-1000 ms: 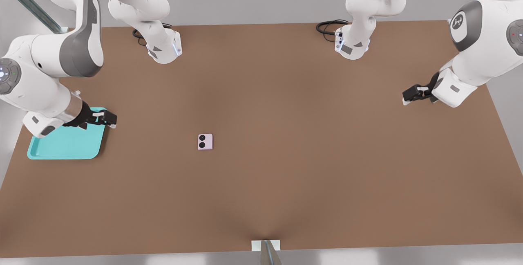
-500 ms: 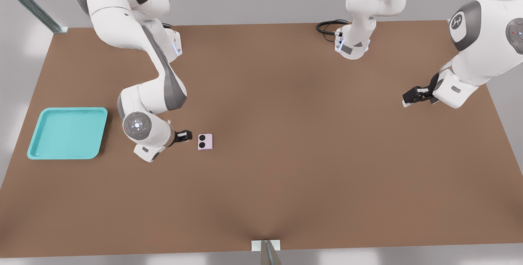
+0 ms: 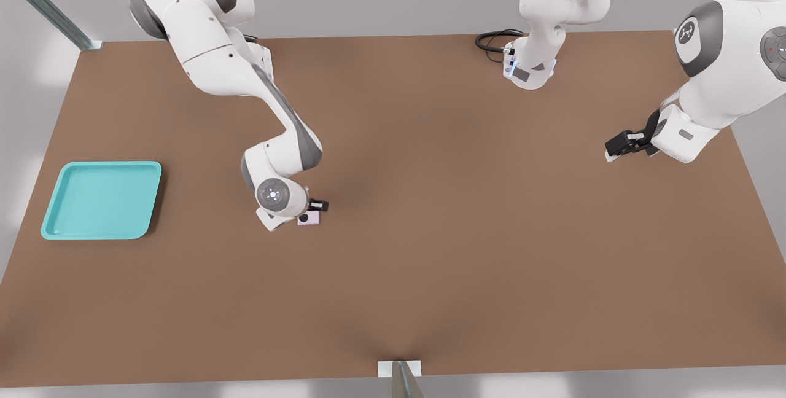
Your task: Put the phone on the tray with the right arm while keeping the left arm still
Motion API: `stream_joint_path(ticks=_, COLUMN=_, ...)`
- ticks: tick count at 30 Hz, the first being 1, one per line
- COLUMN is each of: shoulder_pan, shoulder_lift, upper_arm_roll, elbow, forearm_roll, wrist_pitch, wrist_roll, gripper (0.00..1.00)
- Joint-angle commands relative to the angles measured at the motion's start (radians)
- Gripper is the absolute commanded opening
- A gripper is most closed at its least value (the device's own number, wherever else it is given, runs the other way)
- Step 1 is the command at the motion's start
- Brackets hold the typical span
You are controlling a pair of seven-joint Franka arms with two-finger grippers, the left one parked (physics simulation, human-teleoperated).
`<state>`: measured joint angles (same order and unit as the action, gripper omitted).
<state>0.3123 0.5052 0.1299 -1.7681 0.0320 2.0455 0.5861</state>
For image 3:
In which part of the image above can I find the pale blue-green tray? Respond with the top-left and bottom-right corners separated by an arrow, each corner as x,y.
41,161 -> 163,241

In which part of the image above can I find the black cable loop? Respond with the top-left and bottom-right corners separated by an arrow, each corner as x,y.
475,29 -> 526,64

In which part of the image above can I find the silver frame post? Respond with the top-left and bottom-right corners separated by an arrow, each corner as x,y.
377,360 -> 424,398
0,0 -> 104,51

